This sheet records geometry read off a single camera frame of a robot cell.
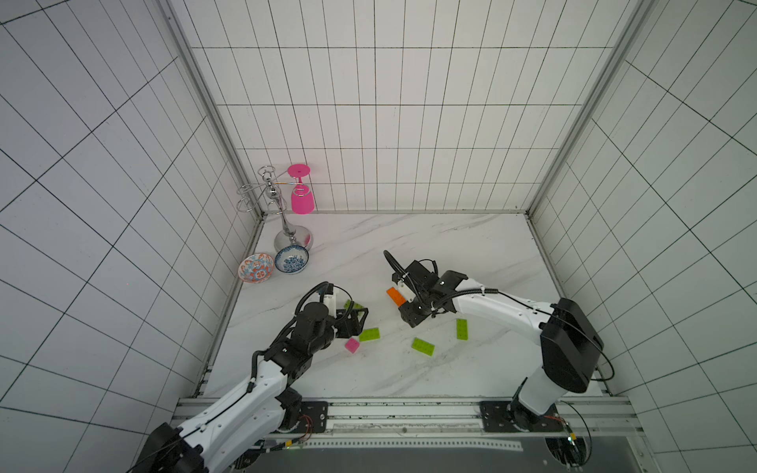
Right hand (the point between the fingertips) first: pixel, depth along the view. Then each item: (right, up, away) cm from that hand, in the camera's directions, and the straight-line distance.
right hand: (408, 305), depth 86 cm
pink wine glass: (-37, +33, +17) cm, 53 cm away
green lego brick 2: (+4, -12, -1) cm, 13 cm away
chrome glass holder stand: (-60, +36, +30) cm, 76 cm away
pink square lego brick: (-17, -11, -2) cm, 20 cm away
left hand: (-16, -2, -4) cm, 17 cm away
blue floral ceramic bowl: (-41, +13, +17) cm, 46 cm away
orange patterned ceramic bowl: (-52, +9, +14) cm, 55 cm away
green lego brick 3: (-12, -9, +1) cm, 15 cm away
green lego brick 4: (-17, -2, +6) cm, 18 cm away
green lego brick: (+17, -8, +1) cm, 18 cm away
